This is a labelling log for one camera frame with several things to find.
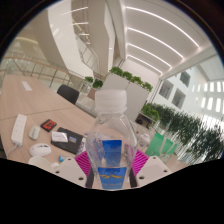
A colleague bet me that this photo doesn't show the green plants atop cabinet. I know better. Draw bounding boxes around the green plants atop cabinet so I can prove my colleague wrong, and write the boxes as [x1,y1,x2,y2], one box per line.
[108,66,154,93]

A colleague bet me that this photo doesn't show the white card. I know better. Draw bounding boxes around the white card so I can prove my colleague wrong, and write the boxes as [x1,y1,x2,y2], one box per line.
[51,131,69,143]

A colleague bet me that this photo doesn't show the grey computer mouse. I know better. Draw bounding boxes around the grey computer mouse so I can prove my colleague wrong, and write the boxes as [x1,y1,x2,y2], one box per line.
[28,125,41,141]

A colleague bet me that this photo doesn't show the ceiling light strips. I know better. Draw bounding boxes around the ceiling light strips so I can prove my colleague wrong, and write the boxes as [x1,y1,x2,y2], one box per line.
[126,5,201,74]

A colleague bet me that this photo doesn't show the white power cable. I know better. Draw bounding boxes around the white power cable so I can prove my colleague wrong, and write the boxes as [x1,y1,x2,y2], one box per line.
[5,143,18,156]

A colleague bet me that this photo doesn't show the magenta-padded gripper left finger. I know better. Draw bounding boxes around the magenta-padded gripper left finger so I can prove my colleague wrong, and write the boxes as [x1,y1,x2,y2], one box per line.
[52,150,96,188]

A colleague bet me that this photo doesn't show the black chair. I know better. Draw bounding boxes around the black chair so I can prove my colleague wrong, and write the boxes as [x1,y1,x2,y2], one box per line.
[56,83,81,106]

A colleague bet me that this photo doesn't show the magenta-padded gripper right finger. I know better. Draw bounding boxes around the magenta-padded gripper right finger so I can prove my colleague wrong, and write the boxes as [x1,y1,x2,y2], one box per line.
[129,149,173,188]

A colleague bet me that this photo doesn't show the black notebook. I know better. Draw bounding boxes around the black notebook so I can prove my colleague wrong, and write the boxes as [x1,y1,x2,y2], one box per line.
[50,126,84,155]

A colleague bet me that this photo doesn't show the wood-topped glass railing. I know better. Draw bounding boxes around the wood-topped glass railing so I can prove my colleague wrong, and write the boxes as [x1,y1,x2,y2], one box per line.
[0,54,84,88]

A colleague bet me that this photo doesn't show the black and red small box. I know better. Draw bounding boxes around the black and red small box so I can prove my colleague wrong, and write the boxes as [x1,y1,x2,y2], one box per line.
[40,118,58,133]

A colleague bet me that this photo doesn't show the green plant hedge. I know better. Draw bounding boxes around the green plant hedge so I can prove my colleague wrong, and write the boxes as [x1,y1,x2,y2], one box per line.
[146,103,224,161]

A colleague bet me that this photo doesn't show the green planter on dark stand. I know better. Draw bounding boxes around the green planter on dark stand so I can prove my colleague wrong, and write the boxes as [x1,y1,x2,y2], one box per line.
[140,104,161,126]

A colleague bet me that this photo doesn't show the white power strip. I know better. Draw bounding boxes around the white power strip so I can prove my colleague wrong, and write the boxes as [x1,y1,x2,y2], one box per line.
[10,113,28,147]

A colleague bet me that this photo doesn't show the clear blue-labelled water bottle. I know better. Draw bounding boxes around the clear blue-labelled water bottle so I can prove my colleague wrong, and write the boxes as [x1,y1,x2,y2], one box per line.
[84,89,138,190]

